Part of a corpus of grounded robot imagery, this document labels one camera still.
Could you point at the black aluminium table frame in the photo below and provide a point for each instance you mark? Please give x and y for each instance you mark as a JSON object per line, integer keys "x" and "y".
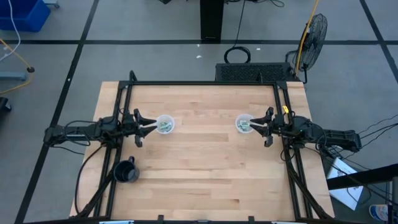
{"x": 202, "y": 83}

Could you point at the silver aluminium extrusion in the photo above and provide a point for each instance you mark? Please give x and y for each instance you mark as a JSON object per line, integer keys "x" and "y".
{"x": 283, "y": 222}
{"x": 116, "y": 222}

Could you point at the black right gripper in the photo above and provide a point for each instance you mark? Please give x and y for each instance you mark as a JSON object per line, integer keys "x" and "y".
{"x": 279, "y": 126}

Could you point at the black floor fan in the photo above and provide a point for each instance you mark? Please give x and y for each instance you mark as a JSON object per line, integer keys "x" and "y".
{"x": 314, "y": 40}

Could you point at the blue plastic bin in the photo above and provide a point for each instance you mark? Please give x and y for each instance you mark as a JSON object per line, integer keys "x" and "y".
{"x": 23, "y": 15}

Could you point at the black upright column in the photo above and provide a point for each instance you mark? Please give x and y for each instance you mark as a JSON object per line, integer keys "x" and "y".
{"x": 211, "y": 18}

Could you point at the clear plastic bowl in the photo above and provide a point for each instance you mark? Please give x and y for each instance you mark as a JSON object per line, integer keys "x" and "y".
{"x": 160, "y": 119}

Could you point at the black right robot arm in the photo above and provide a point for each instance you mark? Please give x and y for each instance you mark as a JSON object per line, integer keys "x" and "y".
{"x": 335, "y": 137}

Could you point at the right clear plastic cup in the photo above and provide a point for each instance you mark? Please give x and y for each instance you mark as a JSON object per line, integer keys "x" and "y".
{"x": 239, "y": 118}

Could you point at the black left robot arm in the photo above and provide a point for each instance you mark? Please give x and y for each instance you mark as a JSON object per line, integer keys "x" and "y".
{"x": 77, "y": 132}

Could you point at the grey metal floor foot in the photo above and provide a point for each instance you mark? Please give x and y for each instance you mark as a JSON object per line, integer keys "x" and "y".
{"x": 12, "y": 76}

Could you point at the white printed cardboard box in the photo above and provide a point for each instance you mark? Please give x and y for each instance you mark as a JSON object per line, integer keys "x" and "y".
{"x": 343, "y": 174}

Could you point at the black equipment foot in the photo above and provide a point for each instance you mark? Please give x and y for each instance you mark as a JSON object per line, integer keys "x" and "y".
{"x": 4, "y": 104}

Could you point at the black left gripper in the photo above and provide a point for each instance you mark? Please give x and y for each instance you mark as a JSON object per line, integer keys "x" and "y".
{"x": 129, "y": 126}

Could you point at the black perforated computer case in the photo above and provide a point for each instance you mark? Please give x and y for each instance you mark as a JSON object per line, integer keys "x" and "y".
{"x": 252, "y": 72}

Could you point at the dark blue enamel mug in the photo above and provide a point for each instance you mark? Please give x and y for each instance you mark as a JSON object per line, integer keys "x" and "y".
{"x": 126, "y": 172}

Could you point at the white and blue container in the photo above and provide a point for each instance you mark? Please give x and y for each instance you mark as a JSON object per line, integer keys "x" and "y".
{"x": 378, "y": 212}

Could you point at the black table edge bracket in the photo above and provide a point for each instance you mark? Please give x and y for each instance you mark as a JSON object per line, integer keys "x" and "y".
{"x": 160, "y": 218}
{"x": 251, "y": 219}

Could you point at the black aluminium beam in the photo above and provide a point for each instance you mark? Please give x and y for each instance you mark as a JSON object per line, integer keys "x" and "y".
{"x": 367, "y": 176}

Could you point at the yellow tag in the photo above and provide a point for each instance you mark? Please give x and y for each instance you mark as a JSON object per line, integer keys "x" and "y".
{"x": 285, "y": 109}

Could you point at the green white stevia packet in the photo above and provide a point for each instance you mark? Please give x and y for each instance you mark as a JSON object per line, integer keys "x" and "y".
{"x": 161, "y": 125}
{"x": 168, "y": 128}
{"x": 246, "y": 127}
{"x": 168, "y": 124}
{"x": 241, "y": 124}

